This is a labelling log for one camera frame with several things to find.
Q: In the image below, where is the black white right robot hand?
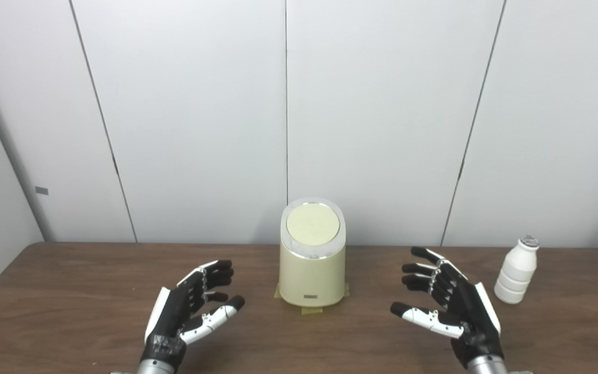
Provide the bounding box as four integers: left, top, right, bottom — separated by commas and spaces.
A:
390, 247, 505, 368

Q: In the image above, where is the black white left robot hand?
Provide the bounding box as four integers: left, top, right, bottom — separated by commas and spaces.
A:
141, 260, 246, 367

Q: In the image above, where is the small white plastic bottle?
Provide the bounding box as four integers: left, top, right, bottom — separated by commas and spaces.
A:
494, 235, 539, 304

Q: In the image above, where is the round cream bin lid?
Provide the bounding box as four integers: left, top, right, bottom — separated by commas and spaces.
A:
286, 204, 341, 247

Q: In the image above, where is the cream-colored trash bin body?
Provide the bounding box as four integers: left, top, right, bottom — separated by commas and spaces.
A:
278, 197, 347, 308

